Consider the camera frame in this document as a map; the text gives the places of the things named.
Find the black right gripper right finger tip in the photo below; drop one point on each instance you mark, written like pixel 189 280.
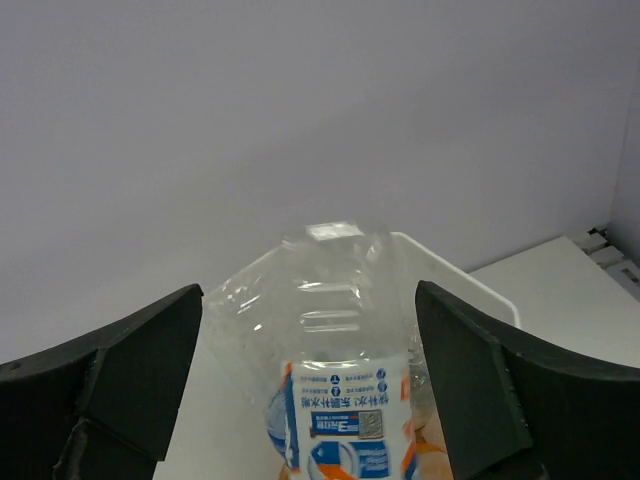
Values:
pixel 514 406

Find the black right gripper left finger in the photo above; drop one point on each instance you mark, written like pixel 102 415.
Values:
pixel 103 405

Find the clear bottle orange-blue label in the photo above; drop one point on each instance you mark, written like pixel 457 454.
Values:
pixel 316 335

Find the white translucent plastic bin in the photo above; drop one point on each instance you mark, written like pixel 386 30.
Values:
pixel 414 263

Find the aluminium rail frame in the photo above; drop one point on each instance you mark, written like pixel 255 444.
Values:
pixel 596 245

